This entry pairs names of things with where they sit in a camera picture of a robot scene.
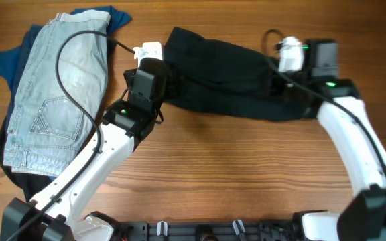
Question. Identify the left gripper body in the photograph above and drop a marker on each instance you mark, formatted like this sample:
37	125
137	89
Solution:
172	88

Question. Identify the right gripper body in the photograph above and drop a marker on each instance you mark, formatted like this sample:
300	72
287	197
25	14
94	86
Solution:
279	86

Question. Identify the black shorts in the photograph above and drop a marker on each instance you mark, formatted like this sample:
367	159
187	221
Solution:
217	77

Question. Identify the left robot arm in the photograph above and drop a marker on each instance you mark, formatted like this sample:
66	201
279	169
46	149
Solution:
54	213

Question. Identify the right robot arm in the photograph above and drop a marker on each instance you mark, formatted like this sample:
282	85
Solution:
312	68

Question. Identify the light blue denim shorts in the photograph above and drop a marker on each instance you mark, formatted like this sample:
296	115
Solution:
66	71

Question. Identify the blue t-shirt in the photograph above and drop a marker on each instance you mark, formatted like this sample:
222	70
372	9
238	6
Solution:
13	61

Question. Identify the black garment under pile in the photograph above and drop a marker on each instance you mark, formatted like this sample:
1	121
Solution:
34	183

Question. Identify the left white rail clip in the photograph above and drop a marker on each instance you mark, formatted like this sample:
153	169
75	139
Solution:
162	228

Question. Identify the white rail clip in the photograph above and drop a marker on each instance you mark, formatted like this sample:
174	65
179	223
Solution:
238	227
162	228

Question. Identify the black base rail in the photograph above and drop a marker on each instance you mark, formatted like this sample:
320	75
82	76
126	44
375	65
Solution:
258	231

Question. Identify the right white rail clip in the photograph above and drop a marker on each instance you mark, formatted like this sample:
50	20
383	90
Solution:
238	227

